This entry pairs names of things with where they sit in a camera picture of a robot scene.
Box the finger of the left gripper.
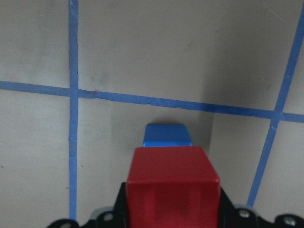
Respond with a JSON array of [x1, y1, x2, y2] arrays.
[[217, 189, 304, 228], [48, 182, 128, 228]]

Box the red block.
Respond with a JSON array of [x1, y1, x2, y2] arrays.
[[126, 146, 220, 228]]

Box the blue block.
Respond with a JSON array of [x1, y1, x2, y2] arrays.
[[142, 124, 192, 147]]

